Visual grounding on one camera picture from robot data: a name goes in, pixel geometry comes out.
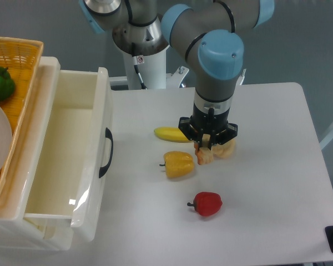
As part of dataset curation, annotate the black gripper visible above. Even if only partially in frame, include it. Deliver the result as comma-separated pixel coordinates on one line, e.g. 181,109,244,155
178,104,238,150

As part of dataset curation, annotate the square toasted bread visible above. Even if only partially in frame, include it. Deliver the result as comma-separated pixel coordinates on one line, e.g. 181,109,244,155
194,134,214,165

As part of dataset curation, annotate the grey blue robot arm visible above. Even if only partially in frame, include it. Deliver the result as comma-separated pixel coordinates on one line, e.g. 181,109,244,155
79,1,275,148

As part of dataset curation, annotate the round bread roll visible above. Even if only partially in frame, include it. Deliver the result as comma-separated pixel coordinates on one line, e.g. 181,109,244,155
212,139,236,158

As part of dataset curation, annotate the white open upper drawer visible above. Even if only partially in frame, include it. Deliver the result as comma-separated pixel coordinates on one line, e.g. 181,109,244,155
24,67,113,242

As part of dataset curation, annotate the white drawer cabinet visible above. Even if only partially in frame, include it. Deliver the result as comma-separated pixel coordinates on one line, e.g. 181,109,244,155
0,57,73,250

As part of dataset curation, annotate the yellow banana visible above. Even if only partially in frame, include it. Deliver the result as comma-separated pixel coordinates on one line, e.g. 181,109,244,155
154,127,190,143

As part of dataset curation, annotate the yellow bell pepper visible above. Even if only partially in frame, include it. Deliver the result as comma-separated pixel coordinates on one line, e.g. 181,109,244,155
159,151,194,178

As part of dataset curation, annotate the red bell pepper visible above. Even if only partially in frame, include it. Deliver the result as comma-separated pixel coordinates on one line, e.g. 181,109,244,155
186,192,223,217

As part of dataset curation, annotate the orange woven basket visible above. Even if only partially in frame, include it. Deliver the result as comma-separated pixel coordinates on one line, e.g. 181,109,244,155
0,37,44,195

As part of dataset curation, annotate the green bell pepper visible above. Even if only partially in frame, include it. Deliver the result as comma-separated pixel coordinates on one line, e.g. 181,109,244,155
0,66,16,102

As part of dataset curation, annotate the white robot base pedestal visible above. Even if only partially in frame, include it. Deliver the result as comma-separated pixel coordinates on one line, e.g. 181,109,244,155
112,13,190,90

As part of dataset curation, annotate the black drawer handle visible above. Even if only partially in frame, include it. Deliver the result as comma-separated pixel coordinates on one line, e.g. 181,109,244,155
98,127,114,178

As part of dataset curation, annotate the grey cable on pedestal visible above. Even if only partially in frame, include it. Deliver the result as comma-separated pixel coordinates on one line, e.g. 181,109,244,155
130,43,148,90

